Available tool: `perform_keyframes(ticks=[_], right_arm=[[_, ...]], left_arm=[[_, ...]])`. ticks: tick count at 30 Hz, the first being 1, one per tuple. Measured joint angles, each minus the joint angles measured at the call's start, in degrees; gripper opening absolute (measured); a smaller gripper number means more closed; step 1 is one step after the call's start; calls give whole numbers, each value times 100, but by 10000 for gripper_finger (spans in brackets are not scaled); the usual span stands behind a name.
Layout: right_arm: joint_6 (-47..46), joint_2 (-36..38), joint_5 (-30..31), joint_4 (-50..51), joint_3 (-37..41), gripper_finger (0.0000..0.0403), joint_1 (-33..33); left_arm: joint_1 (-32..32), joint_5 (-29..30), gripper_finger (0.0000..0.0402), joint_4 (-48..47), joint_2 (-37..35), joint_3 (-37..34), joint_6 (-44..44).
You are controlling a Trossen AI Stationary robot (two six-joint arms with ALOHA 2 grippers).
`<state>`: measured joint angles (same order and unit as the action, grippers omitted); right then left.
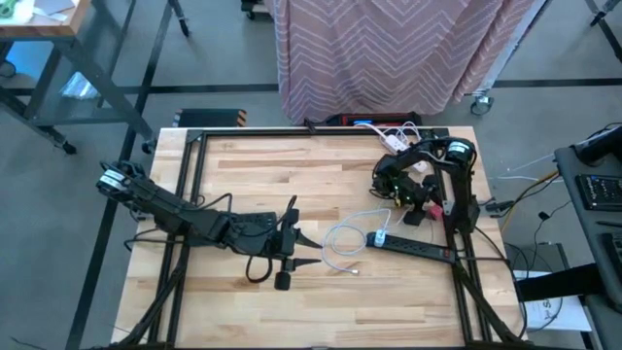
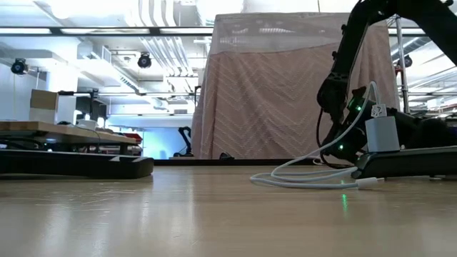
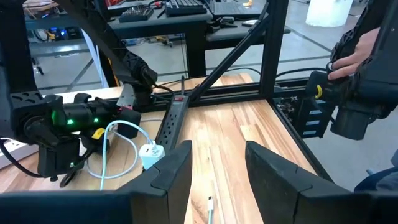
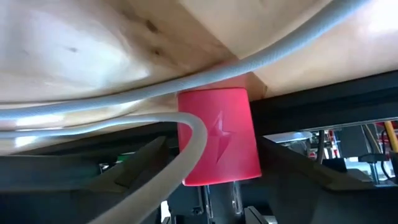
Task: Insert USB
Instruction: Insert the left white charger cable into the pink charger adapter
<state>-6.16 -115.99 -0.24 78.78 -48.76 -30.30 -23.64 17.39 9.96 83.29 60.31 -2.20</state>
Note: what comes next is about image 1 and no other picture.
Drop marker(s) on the black stand leg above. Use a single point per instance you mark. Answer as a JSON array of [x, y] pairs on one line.
[[602, 12], [180, 19]]

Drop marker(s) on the black keyboard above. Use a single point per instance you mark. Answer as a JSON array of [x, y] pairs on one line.
[[600, 192], [613, 253]]

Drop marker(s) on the black case with hazard stripes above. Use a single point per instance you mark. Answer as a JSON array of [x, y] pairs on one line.
[[209, 118]]

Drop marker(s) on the black power plug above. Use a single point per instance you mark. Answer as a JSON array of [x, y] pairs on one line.
[[500, 205]]

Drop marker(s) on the light blue wall charger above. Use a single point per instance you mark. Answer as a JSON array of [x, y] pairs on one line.
[[380, 238]]

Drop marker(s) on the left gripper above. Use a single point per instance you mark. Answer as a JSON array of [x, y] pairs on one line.
[[257, 238]]

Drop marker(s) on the black desk crossbar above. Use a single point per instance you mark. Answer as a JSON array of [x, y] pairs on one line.
[[559, 284]]

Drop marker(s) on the black bulky device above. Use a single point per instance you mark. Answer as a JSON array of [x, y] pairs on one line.
[[600, 146]]

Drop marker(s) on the green tool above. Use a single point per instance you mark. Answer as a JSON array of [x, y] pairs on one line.
[[7, 9]]

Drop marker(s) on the grey paper sheets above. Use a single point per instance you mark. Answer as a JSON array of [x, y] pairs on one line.
[[48, 7]]

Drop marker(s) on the black pen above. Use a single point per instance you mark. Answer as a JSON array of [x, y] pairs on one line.
[[610, 224]]

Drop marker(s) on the red black box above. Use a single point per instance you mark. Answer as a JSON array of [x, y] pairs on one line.
[[379, 119]]

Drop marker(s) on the white power strip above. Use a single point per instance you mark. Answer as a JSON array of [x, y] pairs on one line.
[[392, 142]]

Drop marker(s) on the black aluminium table frame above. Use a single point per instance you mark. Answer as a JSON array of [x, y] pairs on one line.
[[316, 132]]

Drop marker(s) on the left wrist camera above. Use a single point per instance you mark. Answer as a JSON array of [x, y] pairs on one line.
[[282, 281]]

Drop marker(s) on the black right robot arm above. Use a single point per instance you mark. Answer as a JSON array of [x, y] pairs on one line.
[[461, 194]]

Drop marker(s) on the grey desk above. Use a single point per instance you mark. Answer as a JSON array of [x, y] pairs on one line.
[[573, 228]]

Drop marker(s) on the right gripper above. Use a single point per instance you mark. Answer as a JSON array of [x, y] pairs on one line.
[[403, 192]]

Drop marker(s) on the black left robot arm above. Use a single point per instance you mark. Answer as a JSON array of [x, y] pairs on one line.
[[165, 206]]

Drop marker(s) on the black power strip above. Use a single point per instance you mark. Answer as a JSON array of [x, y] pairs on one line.
[[413, 247]]

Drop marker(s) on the wooden workbench with black legs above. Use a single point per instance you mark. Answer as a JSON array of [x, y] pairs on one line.
[[44, 29]]

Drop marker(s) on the grey computer box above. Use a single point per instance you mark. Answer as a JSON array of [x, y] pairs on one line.
[[544, 253]]

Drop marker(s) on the pink chevron blanket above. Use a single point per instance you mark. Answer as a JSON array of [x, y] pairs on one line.
[[379, 58]]

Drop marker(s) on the white paper sheet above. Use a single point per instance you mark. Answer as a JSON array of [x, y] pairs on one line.
[[559, 316]]

